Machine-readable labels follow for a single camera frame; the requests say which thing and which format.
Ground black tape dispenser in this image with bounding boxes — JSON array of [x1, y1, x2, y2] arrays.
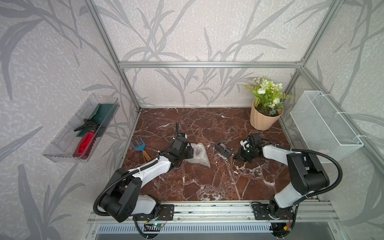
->
[[215, 142, 233, 159]]

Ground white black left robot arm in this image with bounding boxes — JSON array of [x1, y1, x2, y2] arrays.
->
[[93, 143, 194, 223]]

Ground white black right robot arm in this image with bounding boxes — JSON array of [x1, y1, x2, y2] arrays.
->
[[234, 145, 343, 209]]

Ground potted plant terracotta pot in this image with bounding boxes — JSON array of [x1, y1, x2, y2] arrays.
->
[[244, 77, 293, 131]]

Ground blue hand rake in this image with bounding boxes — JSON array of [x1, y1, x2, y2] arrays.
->
[[131, 137, 152, 162]]

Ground green trowel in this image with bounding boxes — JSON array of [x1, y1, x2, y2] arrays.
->
[[74, 104, 120, 137]]

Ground red spray bottle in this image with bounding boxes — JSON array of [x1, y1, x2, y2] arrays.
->
[[73, 130, 97, 160]]

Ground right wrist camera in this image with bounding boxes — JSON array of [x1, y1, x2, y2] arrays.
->
[[240, 134, 265, 150]]

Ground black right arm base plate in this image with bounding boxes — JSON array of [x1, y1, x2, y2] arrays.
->
[[251, 202, 295, 220]]

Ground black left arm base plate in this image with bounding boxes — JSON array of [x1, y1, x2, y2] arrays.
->
[[133, 204, 175, 221]]

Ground white wire mesh basket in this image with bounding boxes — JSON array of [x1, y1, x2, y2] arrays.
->
[[290, 91, 364, 161]]

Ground clear plastic wall tray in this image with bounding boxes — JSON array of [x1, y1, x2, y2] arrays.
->
[[43, 94, 120, 163]]

